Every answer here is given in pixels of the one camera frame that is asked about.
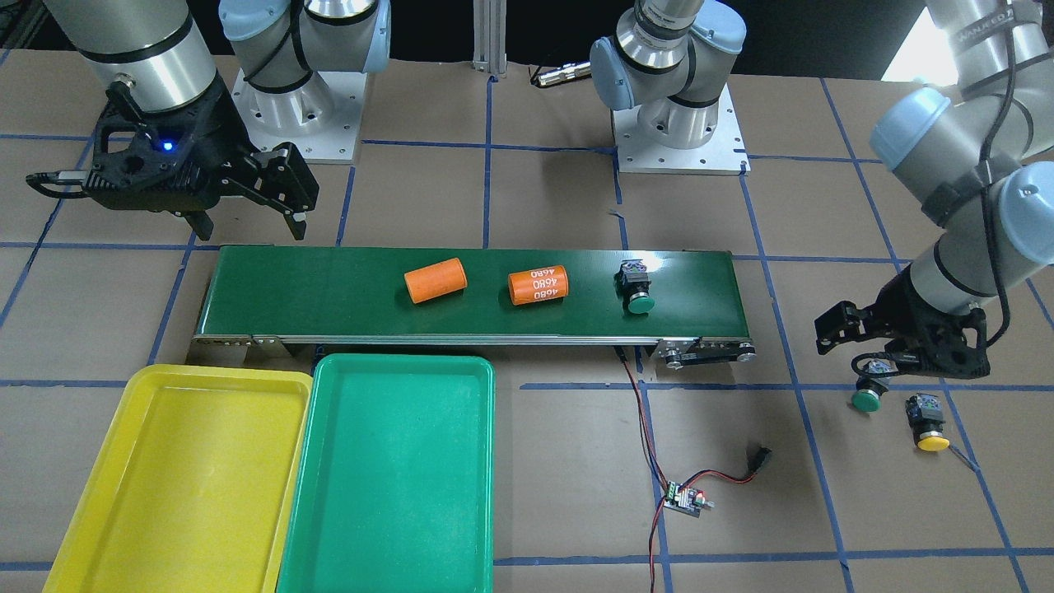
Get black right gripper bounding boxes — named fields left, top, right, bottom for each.
left=26, top=78, right=320, bottom=241

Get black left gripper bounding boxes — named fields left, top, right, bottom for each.
left=814, top=273, right=989, bottom=380

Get green push button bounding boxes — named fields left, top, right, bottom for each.
left=850, top=377, right=891, bottom=413
left=616, top=259, right=655, bottom=315

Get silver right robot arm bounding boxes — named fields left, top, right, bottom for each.
left=26, top=1, right=391, bottom=240

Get black power connector plug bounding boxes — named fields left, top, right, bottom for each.
left=746, top=446, right=774, bottom=480

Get green conveyor belt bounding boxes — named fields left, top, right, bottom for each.
left=194, top=246, right=756, bottom=369

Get plain orange cylinder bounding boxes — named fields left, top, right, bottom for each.
left=403, top=258, right=469, bottom=305

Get small motor controller board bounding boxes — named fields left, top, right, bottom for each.
left=662, top=481, right=715, bottom=518

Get yellow plastic tray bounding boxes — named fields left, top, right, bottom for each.
left=43, top=365, right=312, bottom=592

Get orange cylinder marked 4680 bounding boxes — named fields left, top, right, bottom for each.
left=507, top=265, right=570, bottom=307

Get green plastic tray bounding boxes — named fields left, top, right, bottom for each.
left=276, top=353, right=496, bottom=592

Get red black wire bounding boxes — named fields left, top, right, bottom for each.
left=614, top=345, right=754, bottom=593

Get aluminium frame post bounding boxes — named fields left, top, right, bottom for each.
left=472, top=0, right=507, bottom=77

